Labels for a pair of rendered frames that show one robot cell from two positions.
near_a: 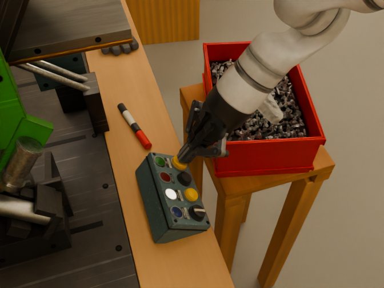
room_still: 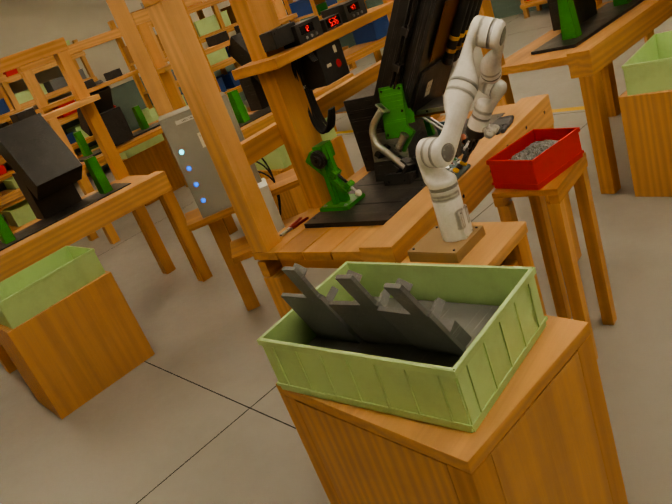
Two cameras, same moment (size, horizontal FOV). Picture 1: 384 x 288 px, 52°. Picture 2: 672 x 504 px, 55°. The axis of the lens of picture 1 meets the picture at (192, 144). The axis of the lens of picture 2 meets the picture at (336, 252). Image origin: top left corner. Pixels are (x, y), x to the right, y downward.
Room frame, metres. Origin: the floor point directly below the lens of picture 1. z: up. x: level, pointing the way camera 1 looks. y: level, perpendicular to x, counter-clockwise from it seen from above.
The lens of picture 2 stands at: (-1.22, -1.83, 1.74)
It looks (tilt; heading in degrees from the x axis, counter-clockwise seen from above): 22 degrees down; 62
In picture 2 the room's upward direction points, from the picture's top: 21 degrees counter-clockwise
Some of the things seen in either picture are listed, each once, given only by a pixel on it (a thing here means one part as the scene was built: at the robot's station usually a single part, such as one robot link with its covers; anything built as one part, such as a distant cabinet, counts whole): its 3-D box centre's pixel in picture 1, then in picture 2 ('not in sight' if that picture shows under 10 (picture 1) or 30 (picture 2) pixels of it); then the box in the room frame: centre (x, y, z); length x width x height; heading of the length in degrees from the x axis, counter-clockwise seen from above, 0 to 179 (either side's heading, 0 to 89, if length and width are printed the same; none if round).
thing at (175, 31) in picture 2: not in sight; (326, 74); (0.35, 0.66, 1.36); 1.49 x 0.09 x 0.97; 18
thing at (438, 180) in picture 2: not in sight; (437, 164); (-0.01, -0.34, 1.13); 0.09 x 0.09 x 0.17; 4
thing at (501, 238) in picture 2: not in sight; (461, 250); (-0.01, -0.34, 0.83); 0.32 x 0.32 x 0.04; 15
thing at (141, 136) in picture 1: (134, 125); not in sight; (0.52, 0.12, 0.91); 0.13 x 0.02 x 0.02; 31
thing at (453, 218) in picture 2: not in sight; (450, 211); (-0.01, -0.34, 0.97); 0.09 x 0.09 x 0.17; 22
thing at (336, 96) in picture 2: not in sight; (324, 105); (0.33, 0.73, 1.23); 1.30 x 0.05 x 0.09; 18
